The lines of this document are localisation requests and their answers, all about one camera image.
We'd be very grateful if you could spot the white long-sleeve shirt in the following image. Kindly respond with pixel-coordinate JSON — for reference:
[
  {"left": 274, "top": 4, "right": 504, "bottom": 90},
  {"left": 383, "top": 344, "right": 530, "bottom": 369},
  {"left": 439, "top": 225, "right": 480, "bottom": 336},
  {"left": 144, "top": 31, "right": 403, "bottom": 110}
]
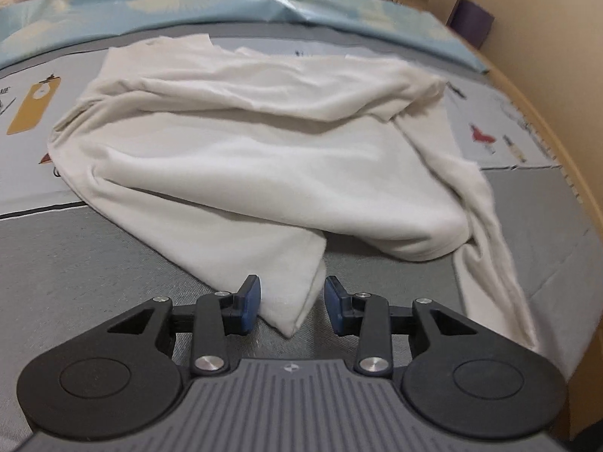
[{"left": 48, "top": 35, "right": 540, "bottom": 350}]

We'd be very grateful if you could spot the grey deer-print bed cover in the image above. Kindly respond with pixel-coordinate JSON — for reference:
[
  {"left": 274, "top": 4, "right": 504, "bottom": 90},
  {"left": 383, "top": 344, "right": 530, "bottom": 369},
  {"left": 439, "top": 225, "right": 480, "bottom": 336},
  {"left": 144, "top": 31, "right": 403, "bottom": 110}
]
[{"left": 1, "top": 23, "right": 602, "bottom": 451}]

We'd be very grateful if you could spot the dark purple box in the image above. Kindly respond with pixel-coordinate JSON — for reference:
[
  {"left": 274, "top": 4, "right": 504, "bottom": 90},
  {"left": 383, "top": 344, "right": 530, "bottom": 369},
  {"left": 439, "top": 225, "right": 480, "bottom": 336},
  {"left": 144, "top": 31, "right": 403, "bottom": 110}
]
[{"left": 447, "top": 0, "right": 495, "bottom": 49}]

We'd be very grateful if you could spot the wooden bed frame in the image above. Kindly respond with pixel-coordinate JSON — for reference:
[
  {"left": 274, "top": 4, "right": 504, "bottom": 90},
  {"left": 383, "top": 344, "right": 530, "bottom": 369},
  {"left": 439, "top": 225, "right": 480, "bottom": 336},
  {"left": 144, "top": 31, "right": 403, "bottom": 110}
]
[{"left": 253, "top": 0, "right": 603, "bottom": 439}]

